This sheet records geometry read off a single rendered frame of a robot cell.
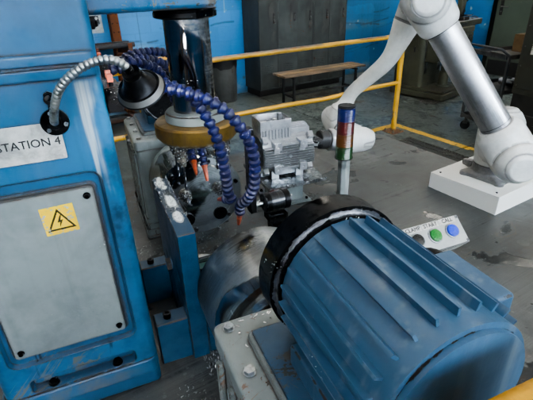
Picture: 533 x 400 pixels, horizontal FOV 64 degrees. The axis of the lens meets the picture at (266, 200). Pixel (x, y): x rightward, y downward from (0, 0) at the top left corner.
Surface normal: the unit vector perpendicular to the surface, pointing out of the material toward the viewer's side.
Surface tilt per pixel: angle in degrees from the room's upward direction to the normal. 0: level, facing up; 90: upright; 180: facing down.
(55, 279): 90
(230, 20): 90
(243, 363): 0
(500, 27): 90
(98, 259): 90
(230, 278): 40
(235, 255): 28
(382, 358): 50
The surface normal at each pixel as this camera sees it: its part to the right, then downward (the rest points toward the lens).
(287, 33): 0.28, 0.44
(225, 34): 0.53, 0.38
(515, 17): -0.85, 0.27
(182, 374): -0.03, -0.88
